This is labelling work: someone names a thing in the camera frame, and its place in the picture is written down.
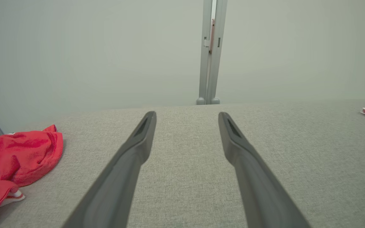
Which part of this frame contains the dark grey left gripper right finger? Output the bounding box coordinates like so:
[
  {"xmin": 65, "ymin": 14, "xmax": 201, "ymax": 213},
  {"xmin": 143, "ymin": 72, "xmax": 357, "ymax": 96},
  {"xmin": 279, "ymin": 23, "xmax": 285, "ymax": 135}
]
[{"xmin": 218, "ymin": 111, "xmax": 311, "ymax": 228}]

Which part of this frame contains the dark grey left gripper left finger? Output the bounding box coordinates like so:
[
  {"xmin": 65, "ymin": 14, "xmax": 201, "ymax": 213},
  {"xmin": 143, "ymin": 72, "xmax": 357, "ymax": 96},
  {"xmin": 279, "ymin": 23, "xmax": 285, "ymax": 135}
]
[{"xmin": 61, "ymin": 111, "xmax": 157, "ymax": 228}]

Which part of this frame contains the red Bulls 23 jersey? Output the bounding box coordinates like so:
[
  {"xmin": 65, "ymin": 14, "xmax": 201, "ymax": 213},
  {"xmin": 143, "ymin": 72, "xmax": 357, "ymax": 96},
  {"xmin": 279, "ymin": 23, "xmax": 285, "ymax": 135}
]
[{"xmin": 0, "ymin": 124, "xmax": 64, "ymax": 227}]

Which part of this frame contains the grey partition frame post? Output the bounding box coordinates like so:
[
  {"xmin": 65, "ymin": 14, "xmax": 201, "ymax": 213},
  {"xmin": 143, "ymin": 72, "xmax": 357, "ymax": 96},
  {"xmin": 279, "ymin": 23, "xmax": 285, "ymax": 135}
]
[{"xmin": 196, "ymin": 0, "xmax": 228, "ymax": 105}]

